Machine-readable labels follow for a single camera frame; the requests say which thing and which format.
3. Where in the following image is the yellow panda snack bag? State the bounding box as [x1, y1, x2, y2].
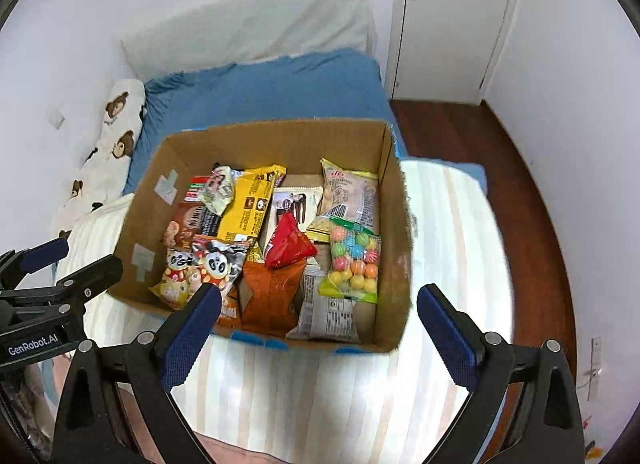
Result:
[149, 249, 202, 310]

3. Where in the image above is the orange panda snack bag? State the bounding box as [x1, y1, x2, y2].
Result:
[192, 235, 250, 329]

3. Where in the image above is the grey white snack bag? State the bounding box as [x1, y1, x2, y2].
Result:
[285, 265, 360, 344]

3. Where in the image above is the small red snack packet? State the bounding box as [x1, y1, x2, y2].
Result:
[264, 212, 318, 269]

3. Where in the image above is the red long snack packet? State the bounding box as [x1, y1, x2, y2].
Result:
[183, 175, 209, 202]

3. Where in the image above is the colourful gumball candy bag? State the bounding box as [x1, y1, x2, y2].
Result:
[319, 217, 382, 305]

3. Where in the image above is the beige nut snack bag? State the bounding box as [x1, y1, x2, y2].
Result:
[306, 158, 380, 243]

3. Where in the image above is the brown snack packet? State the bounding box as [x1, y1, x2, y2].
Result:
[163, 201, 206, 249]

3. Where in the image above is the small white cartoon packet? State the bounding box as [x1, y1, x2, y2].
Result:
[196, 165, 234, 216]

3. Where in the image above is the white Franzzi cookie packet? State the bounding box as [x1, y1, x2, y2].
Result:
[259, 187, 323, 250]

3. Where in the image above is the bear print pillow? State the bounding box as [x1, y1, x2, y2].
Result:
[53, 79, 145, 238]

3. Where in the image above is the cardboard box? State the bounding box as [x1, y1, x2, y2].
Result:
[109, 117, 411, 352]

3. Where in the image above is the blue bed sheet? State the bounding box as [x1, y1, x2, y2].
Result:
[121, 47, 490, 196]

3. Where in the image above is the white door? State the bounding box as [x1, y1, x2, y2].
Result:
[386, 0, 516, 105]

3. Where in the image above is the wall socket plate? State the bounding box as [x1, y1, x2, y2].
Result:
[48, 108, 65, 129]

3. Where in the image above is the white mattress against wall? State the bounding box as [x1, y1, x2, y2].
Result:
[122, 0, 376, 81]

